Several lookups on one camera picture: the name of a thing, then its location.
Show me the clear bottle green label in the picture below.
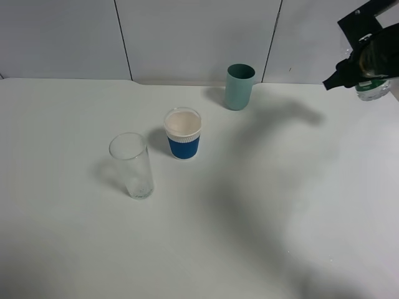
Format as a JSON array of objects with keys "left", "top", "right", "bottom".
[{"left": 340, "top": 32, "right": 391, "bottom": 102}]

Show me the teal green plastic cup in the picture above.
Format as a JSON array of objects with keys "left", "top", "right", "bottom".
[{"left": 225, "top": 64, "right": 256, "bottom": 111}]

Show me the tall clear drinking glass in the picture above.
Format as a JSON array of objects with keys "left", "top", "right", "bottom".
[{"left": 108, "top": 133, "right": 155, "bottom": 199}]

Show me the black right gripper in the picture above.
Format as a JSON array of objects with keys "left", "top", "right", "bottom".
[{"left": 322, "top": 0, "right": 398, "bottom": 90}]

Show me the white cup blue sleeve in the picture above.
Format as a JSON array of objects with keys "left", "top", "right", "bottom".
[{"left": 163, "top": 107, "right": 202, "bottom": 159}]

